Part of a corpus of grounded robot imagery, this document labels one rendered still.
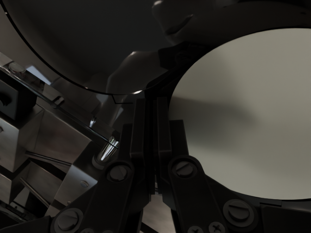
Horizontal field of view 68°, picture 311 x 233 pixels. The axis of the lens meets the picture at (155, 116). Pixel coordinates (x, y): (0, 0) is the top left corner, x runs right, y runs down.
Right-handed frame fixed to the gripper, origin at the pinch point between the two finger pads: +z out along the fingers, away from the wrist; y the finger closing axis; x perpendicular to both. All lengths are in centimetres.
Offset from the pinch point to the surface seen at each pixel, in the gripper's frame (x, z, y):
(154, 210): -13.9, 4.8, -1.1
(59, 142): -6.5, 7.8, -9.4
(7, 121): -2.0, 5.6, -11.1
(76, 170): -5.9, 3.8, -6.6
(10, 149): -5.2, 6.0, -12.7
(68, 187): -8.8, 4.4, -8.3
